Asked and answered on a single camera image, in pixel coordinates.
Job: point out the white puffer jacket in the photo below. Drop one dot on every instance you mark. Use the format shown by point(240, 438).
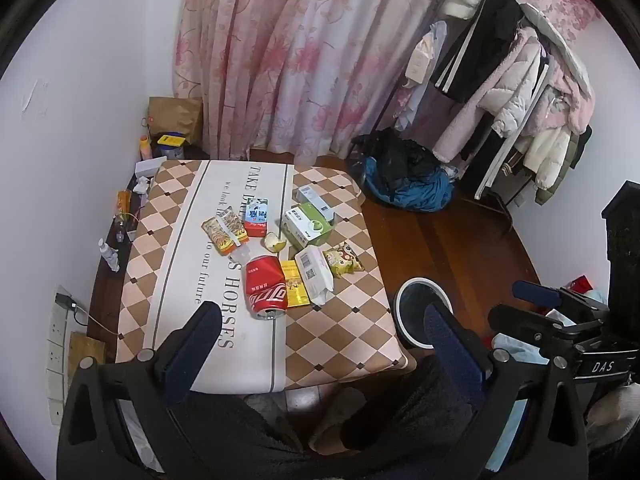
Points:
point(520, 95)

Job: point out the orange packet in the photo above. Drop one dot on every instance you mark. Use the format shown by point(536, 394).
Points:
point(123, 202)

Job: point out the bitten apple core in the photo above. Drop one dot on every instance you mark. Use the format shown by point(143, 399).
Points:
point(275, 242)

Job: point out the small wooden board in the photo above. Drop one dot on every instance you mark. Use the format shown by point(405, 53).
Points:
point(85, 352)

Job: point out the person's left leg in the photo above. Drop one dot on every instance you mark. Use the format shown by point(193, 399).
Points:
point(235, 435)

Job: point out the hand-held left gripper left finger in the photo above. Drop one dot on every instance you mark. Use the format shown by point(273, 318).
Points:
point(192, 360)

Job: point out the beige slipper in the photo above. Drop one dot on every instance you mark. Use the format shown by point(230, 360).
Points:
point(337, 407)

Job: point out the pink floral curtain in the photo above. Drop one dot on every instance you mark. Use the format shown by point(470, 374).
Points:
point(300, 60)

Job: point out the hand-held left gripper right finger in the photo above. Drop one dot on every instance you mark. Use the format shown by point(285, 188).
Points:
point(447, 340)

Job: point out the noodle snack packet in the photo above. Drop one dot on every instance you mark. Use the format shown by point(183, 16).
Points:
point(225, 230)

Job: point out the red soda can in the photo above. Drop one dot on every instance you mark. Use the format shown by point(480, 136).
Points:
point(266, 287)

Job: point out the silver grey box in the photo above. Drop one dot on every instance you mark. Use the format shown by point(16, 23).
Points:
point(315, 200)

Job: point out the blue and red milk carton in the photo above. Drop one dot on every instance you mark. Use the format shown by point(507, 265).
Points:
point(257, 217)

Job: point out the cream fleece coat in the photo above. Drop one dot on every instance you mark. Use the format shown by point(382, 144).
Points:
point(547, 155)

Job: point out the yellow cartoon snack packet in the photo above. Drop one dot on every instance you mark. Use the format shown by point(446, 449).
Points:
point(344, 260)

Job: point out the person's leg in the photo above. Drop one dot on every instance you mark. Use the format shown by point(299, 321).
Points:
point(415, 410)
point(235, 435)

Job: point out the flat yellow packet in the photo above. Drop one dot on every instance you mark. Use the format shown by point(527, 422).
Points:
point(292, 290)

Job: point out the black clothes heap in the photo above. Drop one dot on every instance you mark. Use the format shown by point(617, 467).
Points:
point(400, 157)

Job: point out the blue cloth pile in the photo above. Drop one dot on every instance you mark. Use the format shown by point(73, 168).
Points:
point(420, 192)

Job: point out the white wet wipes packet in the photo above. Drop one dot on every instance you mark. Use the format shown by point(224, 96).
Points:
point(314, 272)

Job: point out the light blue cloth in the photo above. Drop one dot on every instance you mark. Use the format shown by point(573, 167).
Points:
point(520, 352)

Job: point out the white wall socket strip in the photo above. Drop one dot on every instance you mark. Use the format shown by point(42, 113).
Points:
point(56, 340)

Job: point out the person's right leg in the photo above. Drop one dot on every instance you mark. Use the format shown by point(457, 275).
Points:
point(415, 410)

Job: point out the checked tablecloth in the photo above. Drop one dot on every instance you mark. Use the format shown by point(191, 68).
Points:
point(180, 270)

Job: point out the blue tin with yellow lid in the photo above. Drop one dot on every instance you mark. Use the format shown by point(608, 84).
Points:
point(170, 146)

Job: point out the white spray bottle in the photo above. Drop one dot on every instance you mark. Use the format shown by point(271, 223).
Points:
point(110, 257)

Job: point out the crumpled white tissue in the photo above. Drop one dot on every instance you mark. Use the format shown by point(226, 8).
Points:
point(141, 185)

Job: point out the black charger plug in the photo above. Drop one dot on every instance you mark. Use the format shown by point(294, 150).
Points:
point(65, 301)

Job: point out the brown paper bag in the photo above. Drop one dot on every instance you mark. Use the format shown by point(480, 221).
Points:
point(172, 117)

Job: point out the pink fleece coat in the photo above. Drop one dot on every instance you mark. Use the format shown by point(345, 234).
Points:
point(465, 130)

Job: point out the black jacket with white stripes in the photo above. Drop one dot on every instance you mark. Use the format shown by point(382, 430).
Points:
point(480, 45)

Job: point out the red cloth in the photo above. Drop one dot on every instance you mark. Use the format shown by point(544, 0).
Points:
point(580, 284)

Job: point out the white round waste bin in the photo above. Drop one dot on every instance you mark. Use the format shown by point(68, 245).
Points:
point(407, 317)

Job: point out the green and white box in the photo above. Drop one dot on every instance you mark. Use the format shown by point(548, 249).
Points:
point(305, 230)

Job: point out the white flat box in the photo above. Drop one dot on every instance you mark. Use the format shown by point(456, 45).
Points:
point(149, 167)

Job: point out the orange bottle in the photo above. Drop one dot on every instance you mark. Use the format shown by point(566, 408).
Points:
point(145, 149)

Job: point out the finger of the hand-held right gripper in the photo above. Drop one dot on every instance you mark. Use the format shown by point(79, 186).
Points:
point(537, 294)
point(530, 327)

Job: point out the clothes rack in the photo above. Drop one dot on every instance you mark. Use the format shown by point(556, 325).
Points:
point(492, 170)

